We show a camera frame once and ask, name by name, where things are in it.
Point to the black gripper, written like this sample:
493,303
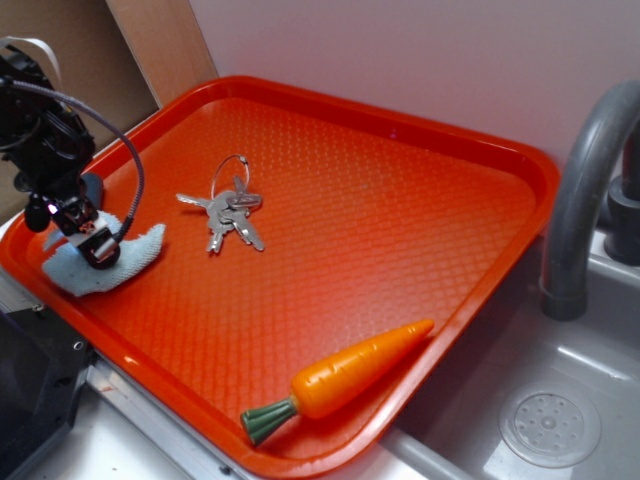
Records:
47,141

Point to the light blue cloth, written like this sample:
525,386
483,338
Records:
68,269

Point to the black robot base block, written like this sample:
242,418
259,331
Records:
44,363

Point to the brown cardboard panel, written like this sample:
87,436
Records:
79,45

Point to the silver key bunch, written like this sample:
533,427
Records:
228,211

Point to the wooden board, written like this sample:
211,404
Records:
167,45

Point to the orange plastic tray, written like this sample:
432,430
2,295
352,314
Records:
370,219

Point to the orange toy carrot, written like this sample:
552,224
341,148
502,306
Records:
327,385

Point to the grey plastic sink basin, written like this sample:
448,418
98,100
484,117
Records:
450,429

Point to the grey sink faucet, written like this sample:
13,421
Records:
581,201

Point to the round sink drain strainer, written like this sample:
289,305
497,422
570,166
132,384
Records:
549,425

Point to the gripper mounted camera module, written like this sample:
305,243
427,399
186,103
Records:
79,222

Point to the dark faucet handle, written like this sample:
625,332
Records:
622,242

